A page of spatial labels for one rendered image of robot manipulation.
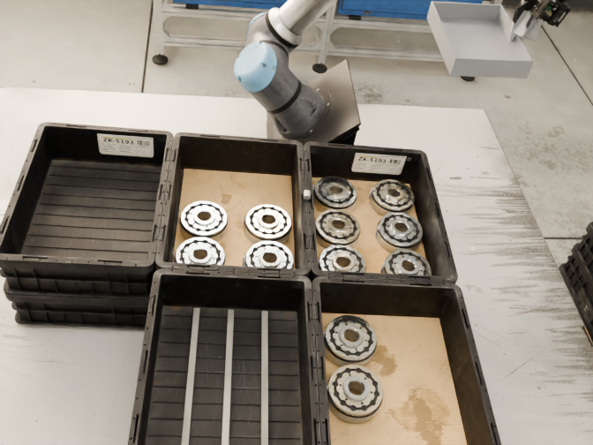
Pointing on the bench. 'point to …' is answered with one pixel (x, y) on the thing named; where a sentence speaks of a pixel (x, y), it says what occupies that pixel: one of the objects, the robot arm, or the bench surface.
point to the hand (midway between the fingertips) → (514, 36)
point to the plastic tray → (477, 41)
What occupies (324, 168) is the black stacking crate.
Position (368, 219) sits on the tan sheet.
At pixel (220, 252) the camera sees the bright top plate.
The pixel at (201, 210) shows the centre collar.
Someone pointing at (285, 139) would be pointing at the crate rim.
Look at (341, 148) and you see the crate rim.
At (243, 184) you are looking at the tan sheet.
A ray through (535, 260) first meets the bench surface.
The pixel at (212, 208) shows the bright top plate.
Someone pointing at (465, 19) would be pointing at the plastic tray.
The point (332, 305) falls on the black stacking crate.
